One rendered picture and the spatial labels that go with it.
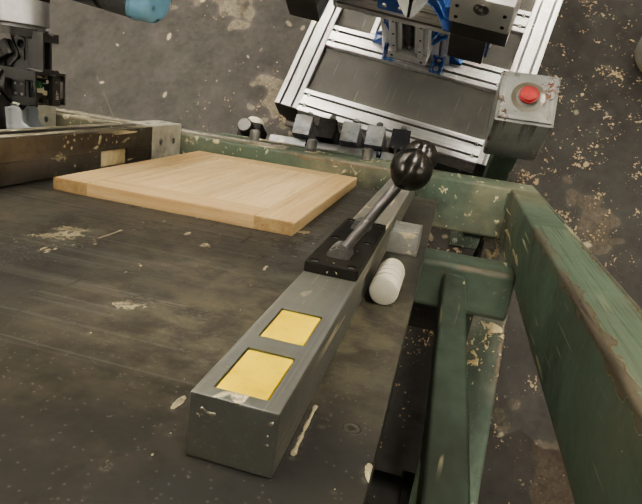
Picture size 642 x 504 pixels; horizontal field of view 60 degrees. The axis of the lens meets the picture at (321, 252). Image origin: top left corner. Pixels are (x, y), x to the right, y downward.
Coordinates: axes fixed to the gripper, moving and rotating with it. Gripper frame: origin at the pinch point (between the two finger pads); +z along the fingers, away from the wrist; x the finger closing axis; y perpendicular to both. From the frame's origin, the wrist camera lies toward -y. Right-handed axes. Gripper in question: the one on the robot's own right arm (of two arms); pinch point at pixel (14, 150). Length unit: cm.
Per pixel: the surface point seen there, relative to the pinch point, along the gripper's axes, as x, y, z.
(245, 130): 52, 21, -4
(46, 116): 34.0, -21.4, -1.7
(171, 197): -9.5, 34.6, 0.1
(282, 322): -46, 63, -2
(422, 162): -32, 70, -13
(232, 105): 143, -20, -4
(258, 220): -10.7, 48.4, 0.5
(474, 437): 23, 88, 45
